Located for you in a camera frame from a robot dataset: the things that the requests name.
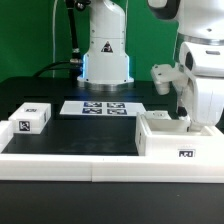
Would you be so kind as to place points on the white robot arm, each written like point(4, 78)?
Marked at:
point(106, 63)

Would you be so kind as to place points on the white U-shaped fence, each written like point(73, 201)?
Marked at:
point(94, 150)

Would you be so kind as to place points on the white cabinet door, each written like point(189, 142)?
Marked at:
point(157, 115)

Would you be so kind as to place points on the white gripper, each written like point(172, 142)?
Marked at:
point(203, 96)

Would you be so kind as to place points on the small white tagged box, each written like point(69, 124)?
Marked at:
point(31, 118)

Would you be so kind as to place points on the white cabinet body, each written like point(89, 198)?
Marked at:
point(163, 139)

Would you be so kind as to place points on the white sheet with markers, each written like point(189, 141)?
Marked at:
point(99, 108)

